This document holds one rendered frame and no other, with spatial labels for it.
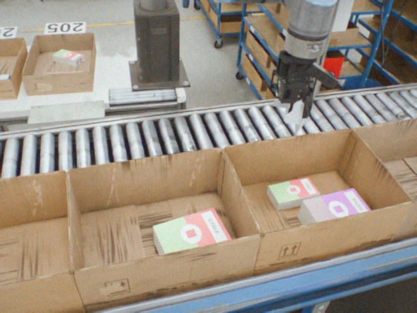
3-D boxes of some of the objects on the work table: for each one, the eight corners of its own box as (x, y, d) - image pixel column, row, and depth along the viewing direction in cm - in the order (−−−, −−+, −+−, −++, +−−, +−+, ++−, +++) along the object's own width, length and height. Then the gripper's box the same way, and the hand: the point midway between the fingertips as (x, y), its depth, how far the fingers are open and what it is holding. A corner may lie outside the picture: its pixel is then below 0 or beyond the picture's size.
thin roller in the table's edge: (174, 97, 177) (174, 93, 176) (110, 102, 171) (110, 98, 170) (174, 94, 178) (174, 90, 177) (110, 100, 173) (109, 96, 172)
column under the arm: (128, 62, 193) (122, -5, 171) (181, 59, 198) (182, -7, 176) (131, 91, 175) (126, 19, 153) (190, 87, 180) (191, 16, 158)
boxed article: (62, 55, 195) (61, 49, 192) (85, 60, 192) (83, 54, 189) (53, 61, 190) (52, 55, 187) (76, 67, 187) (75, 60, 184)
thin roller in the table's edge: (174, 94, 179) (174, 90, 177) (110, 99, 173) (109, 95, 172) (173, 91, 180) (173, 87, 179) (110, 96, 175) (109, 92, 173)
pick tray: (96, 50, 201) (94, 32, 194) (93, 92, 173) (90, 72, 166) (39, 53, 196) (34, 34, 189) (26, 96, 169) (20, 75, 162)
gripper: (272, 41, 94) (260, 114, 108) (294, 66, 85) (278, 142, 100) (305, 38, 96) (289, 110, 110) (329, 63, 87) (309, 137, 102)
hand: (294, 120), depth 105 cm, fingers open, 5 cm apart
